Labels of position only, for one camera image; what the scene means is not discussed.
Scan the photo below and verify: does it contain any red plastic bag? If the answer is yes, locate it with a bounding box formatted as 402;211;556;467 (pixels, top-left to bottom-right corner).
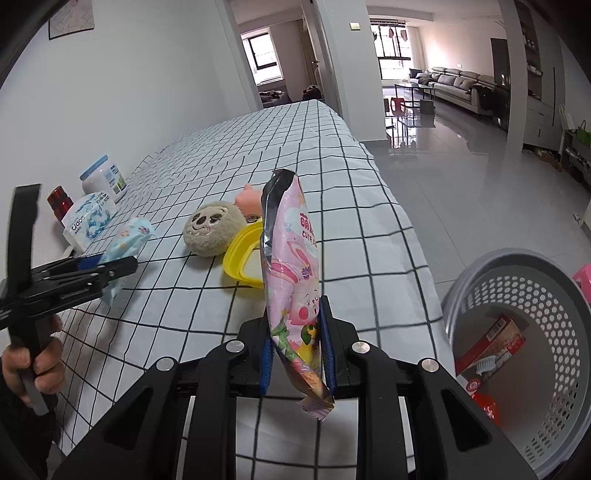
471;391;500;426

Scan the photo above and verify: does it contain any blue wet wipes packet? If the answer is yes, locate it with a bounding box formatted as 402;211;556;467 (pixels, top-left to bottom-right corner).
99;217;154;307

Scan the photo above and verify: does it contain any long red cardboard box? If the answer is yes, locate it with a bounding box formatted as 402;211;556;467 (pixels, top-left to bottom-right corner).
455;314;526;396

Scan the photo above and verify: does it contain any beige plush sloth toy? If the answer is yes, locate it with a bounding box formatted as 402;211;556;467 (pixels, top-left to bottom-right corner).
182;201;247;257

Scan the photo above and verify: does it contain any pink snack bag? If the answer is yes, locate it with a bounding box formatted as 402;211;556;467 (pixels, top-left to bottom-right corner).
259;169;335;421

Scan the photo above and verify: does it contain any person's left hand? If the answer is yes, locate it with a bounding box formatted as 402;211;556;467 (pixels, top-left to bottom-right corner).
1;337;65;407

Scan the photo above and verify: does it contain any blue white tissue pack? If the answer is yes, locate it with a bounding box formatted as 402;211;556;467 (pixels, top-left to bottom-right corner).
62;191;117;254

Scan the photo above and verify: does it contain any white jar blue lid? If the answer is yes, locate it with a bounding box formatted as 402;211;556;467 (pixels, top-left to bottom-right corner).
79;155;127;203

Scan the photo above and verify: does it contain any grey perforated laundry basket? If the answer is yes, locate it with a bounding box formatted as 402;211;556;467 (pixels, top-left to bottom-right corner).
442;248;590;479

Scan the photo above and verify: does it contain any pink rubber pig toy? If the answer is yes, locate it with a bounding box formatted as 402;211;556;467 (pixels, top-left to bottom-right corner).
235;184;263;221

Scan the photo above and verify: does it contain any white checkered tablecloth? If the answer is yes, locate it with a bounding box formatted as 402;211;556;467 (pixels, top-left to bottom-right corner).
51;101;449;479

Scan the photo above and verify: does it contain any pink plastic stool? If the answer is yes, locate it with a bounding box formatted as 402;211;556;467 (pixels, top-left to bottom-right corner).
573;264;591;304

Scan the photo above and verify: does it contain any low shoe rack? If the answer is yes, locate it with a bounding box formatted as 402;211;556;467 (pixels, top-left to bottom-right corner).
561;130;591;188

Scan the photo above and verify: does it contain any green shopping bag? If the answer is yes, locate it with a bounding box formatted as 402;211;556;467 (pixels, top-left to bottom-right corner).
576;120;591;147

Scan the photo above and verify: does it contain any red stool far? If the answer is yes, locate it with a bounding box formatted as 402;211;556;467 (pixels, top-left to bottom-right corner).
390;97;407;116

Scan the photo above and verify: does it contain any grey sectional sofa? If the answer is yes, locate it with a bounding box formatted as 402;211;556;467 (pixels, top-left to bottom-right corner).
410;67;496;116

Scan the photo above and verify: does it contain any dark coffee table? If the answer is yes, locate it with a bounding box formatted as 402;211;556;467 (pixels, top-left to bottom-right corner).
394;81;435;109

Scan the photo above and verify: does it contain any wall poster calendar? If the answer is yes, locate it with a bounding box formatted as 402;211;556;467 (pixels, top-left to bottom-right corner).
48;0;95;40

